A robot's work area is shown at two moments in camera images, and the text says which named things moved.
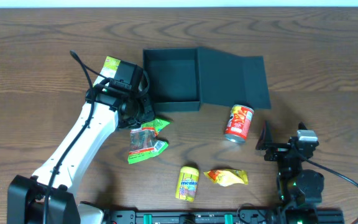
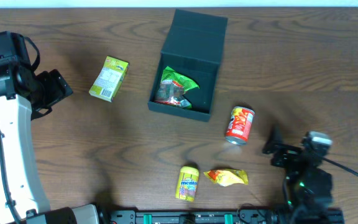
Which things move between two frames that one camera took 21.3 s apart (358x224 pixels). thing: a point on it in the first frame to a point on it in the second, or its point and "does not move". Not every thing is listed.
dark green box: [187, 79] to [185, 79]
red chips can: [237, 127] does not move
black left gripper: [148, 111] to [58, 88]
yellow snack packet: [227, 177] does not move
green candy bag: [143, 143] to [171, 88]
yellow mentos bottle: [188, 183] does not move
